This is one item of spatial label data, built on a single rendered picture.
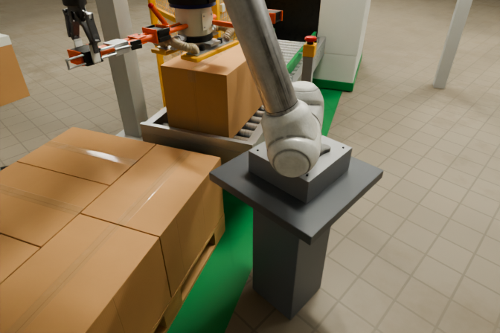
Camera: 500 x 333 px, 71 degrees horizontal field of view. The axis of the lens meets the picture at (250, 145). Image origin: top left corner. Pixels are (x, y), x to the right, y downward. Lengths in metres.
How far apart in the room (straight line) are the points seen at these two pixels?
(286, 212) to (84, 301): 0.72
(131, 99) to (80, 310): 2.03
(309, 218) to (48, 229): 1.05
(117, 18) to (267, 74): 2.02
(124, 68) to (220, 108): 1.26
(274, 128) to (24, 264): 1.04
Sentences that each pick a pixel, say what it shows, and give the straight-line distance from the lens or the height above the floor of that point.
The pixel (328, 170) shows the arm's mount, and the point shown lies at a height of 0.83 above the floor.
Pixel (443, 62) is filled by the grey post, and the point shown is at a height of 0.30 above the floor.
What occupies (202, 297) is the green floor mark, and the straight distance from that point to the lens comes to 1.93.
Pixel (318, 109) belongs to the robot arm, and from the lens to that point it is 1.19.
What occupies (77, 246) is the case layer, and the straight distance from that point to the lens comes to 1.54.
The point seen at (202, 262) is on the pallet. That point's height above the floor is 0.02.
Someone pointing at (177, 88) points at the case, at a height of 0.83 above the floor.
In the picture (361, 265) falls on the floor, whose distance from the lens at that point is 2.12.
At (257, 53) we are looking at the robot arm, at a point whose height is 1.30.
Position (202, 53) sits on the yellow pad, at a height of 1.09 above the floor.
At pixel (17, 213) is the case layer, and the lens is 1.81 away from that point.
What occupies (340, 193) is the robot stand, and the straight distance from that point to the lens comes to 1.34.
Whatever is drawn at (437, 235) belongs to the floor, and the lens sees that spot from 2.45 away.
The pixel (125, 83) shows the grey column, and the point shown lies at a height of 0.51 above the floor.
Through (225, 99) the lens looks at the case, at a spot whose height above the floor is 0.81.
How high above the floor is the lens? 1.58
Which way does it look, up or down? 32 degrees down
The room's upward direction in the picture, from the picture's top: straight up
